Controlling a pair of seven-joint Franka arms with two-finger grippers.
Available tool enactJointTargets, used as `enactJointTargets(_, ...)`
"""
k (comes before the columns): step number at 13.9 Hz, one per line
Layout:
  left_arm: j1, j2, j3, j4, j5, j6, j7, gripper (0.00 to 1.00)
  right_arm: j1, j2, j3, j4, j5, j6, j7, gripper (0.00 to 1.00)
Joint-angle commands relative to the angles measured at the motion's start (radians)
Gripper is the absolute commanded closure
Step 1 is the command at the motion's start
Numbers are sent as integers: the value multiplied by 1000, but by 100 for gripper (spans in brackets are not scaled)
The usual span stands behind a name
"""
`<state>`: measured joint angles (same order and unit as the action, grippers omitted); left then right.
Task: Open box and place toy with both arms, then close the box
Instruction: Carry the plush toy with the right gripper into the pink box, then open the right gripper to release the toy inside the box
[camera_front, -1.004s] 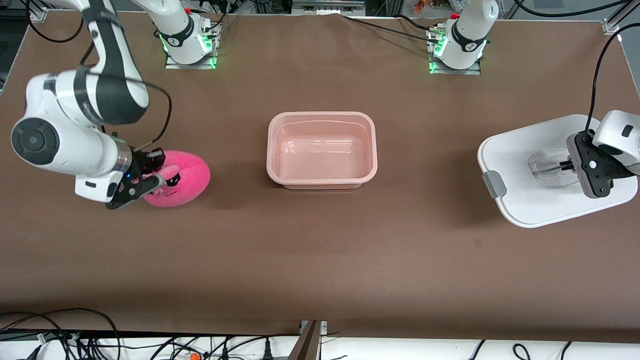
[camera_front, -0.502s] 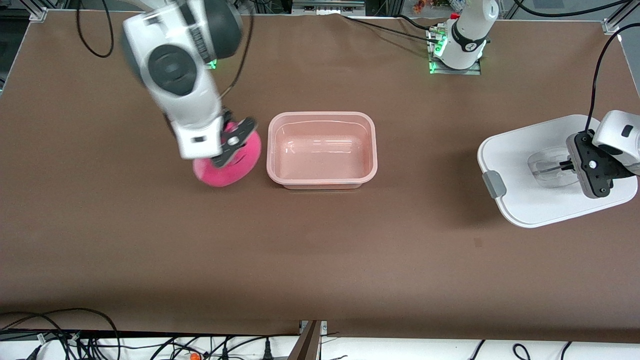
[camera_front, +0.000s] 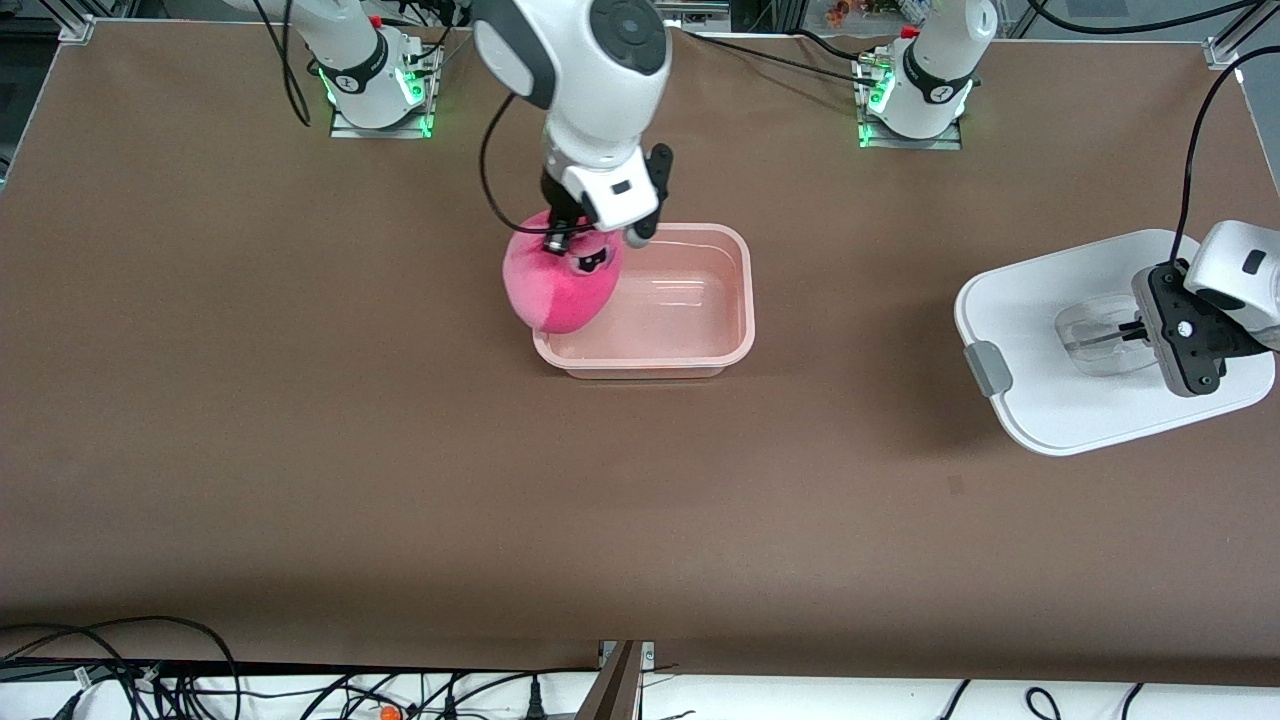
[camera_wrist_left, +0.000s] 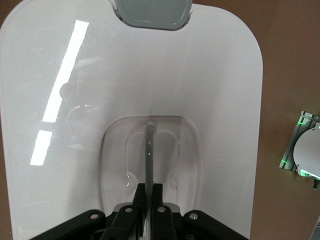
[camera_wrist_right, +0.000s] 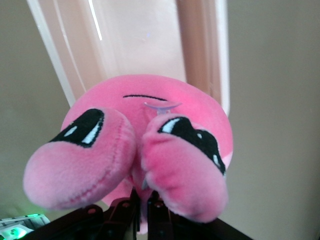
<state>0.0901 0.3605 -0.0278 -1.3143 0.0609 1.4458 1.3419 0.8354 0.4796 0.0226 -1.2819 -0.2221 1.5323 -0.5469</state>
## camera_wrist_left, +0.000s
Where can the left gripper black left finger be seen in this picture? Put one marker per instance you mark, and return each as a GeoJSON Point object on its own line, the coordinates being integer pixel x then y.
{"type": "Point", "coordinates": [138, 197]}

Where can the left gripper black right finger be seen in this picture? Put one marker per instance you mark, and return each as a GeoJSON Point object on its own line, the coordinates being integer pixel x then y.
{"type": "Point", "coordinates": [157, 197]}

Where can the white box lid grey latches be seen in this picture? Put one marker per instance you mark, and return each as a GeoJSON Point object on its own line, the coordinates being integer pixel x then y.
{"type": "Point", "coordinates": [175, 75]}

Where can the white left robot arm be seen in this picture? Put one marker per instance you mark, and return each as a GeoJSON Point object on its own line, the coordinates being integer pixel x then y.
{"type": "Point", "coordinates": [310, 150]}

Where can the black connector plug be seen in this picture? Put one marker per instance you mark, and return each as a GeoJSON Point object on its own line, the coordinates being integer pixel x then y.
{"type": "Point", "coordinates": [316, 183]}

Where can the brown table mat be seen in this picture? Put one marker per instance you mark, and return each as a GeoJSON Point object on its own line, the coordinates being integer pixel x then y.
{"type": "Point", "coordinates": [287, 75]}

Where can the aluminium arm base plate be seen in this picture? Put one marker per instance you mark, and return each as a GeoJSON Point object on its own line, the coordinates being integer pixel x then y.
{"type": "Point", "coordinates": [290, 150]}

